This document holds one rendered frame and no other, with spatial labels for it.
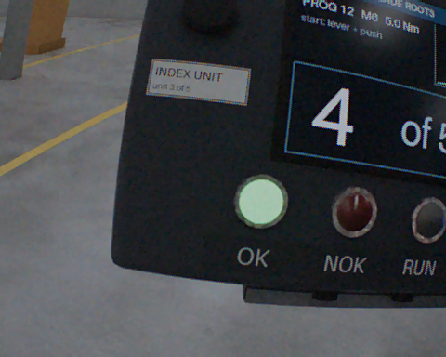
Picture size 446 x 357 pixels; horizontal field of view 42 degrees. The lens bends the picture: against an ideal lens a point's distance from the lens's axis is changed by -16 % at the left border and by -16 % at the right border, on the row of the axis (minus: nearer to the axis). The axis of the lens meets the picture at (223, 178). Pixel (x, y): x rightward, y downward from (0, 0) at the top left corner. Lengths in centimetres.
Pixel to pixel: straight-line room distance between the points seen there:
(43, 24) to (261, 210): 824
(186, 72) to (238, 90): 3
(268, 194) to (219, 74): 6
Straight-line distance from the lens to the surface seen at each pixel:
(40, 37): 856
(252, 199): 33
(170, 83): 33
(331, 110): 34
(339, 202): 34
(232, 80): 34
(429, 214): 35
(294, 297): 43
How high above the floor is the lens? 123
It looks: 18 degrees down
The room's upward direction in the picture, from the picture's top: 8 degrees clockwise
